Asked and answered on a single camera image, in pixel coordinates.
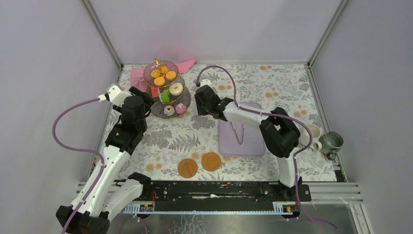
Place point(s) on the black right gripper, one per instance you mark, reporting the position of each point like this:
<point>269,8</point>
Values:
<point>200,111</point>

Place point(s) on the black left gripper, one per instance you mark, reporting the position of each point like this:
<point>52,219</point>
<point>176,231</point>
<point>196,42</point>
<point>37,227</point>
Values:
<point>141,98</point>

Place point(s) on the pink cake slice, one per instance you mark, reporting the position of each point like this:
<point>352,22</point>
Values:
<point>155,92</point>

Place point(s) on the green striped cake piece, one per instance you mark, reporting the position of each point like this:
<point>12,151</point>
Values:
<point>165,96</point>

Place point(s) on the yellow round biscuit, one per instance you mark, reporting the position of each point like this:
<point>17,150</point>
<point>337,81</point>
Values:
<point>171,75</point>
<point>159,81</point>

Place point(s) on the grey speckled cake ball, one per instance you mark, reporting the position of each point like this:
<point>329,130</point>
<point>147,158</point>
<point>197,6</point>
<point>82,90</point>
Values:
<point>169,110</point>

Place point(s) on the three-tier glass cake stand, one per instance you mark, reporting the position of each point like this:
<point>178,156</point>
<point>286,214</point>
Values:
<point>157,108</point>

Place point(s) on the yellow jam-dot cookie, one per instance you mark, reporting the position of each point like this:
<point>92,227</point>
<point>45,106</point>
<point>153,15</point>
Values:
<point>156,73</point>

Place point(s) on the pink sugared cake ball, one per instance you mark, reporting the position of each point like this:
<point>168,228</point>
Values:
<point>180,108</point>

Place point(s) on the pink handled tongs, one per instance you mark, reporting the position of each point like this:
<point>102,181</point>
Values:
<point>238,130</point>

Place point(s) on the white glazed donut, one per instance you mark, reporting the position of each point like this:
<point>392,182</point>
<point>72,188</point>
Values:
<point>176,89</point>

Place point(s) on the orange swirl cookie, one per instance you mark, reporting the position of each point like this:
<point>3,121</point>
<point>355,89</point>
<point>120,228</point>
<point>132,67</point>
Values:
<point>164,69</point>

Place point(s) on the lilac plastic tray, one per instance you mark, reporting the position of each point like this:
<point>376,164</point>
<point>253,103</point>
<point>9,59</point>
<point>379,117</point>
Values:
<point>248,145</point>

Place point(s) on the wooden coaster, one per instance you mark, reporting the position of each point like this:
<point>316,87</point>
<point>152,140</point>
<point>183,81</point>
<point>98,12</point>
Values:
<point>211,162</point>
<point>187,168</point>

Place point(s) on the white ceramic mug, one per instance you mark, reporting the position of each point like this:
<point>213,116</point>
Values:
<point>314,133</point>

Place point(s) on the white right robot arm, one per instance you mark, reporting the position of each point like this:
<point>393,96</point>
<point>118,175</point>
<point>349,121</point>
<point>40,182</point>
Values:
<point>277,129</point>

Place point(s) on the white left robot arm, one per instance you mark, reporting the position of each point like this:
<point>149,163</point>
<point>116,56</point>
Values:
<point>92,211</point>

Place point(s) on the pink cloth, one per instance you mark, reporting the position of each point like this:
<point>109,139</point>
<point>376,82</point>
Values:
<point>137,79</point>

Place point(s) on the grey ceramic mug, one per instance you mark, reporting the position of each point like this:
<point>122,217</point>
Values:
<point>331,144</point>

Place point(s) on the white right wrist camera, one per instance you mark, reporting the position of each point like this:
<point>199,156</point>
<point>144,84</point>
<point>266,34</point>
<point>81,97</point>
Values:
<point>205,82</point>

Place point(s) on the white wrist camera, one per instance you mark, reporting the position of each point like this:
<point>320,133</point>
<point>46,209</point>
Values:
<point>115,95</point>
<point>205,82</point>

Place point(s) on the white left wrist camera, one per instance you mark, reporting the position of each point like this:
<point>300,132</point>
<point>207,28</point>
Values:
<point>115,95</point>

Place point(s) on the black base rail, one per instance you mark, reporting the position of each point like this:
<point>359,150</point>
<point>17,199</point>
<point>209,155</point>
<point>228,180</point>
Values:
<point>221,196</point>

